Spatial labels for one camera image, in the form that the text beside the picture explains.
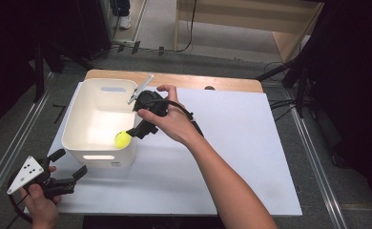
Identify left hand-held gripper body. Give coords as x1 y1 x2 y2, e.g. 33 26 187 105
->
6 155 77 200

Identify yellow ball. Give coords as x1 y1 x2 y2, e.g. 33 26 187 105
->
114 130 134 150

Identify black tripod stand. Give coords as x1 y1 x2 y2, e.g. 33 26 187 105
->
255 30 323 119

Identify person's left hand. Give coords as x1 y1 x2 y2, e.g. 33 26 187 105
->
20 165 62 229

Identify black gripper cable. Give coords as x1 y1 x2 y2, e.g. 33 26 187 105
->
6 173 33 229
142 98 205 138

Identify white board sheet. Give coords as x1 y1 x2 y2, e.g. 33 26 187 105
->
24 83 303 218

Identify light wooden desk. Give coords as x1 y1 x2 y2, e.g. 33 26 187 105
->
174 0 325 63

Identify black curtain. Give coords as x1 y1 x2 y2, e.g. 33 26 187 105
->
301 0 372 211
0 0 113 138

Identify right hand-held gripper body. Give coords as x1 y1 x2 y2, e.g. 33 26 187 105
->
127 73 171 140

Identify person's right hand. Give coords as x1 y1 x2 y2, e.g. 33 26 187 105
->
136 83 205 148

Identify white plastic bin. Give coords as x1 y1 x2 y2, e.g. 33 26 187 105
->
61 77 144 169

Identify black floor cables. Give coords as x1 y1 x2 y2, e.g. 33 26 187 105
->
263 61 300 122

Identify wooden table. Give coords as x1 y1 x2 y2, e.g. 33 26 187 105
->
84 69 264 94

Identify black hanging cable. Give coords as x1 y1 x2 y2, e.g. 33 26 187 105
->
174 0 197 53

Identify metal floor rail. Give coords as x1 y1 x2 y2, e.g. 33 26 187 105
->
0 90 54 208
284 90 350 229

